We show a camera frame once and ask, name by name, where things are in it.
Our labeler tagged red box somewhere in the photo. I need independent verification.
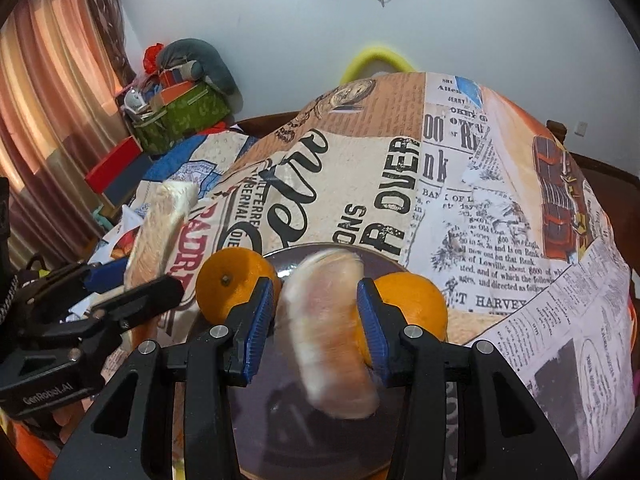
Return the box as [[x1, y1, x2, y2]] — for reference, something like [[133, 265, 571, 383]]
[[85, 137, 144, 194]]

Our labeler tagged yellow foam ring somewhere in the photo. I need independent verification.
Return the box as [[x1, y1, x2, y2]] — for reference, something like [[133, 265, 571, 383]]
[[341, 46, 418, 84]]

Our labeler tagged dark purple plate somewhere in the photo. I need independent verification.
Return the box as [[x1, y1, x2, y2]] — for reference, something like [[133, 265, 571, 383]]
[[182, 244, 426, 480]]

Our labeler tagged newspaper print tablecloth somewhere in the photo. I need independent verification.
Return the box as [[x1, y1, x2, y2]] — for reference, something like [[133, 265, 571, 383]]
[[100, 72, 640, 480]]

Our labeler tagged brown wooden chair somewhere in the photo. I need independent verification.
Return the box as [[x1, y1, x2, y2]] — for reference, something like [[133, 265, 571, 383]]
[[546, 120, 640, 306]]

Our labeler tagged blue patterned cloth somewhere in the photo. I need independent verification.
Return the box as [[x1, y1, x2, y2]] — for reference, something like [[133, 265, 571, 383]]
[[125, 130, 261, 211]]

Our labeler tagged striped pink curtain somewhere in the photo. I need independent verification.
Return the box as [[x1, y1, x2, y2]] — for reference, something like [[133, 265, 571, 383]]
[[0, 0, 136, 271]]

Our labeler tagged green patterned storage box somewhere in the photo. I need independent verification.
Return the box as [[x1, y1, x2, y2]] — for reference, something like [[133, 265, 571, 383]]
[[131, 82, 234, 156]]

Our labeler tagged dark blue box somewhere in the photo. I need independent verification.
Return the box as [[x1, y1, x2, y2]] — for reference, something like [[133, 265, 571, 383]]
[[100, 152, 157, 207]]

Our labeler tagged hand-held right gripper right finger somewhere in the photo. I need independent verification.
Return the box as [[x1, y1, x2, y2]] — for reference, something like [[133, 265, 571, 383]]
[[356, 277, 576, 480]]

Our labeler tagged orange box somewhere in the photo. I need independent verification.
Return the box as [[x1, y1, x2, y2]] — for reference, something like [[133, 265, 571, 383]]
[[150, 79, 202, 109]]

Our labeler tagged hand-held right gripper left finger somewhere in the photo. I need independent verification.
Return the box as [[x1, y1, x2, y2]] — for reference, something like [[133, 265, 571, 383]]
[[50, 276, 276, 480]]

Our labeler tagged peeled pomelo segment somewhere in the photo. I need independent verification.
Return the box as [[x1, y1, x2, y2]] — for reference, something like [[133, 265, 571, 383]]
[[122, 180, 198, 292], [282, 247, 381, 420]]

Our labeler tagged orange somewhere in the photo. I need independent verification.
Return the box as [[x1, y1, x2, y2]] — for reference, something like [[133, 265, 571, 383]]
[[195, 247, 283, 328], [362, 271, 449, 368]]

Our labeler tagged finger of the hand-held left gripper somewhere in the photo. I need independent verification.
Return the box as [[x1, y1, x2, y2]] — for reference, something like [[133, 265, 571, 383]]
[[15, 259, 130, 313], [75, 274, 185, 348]]

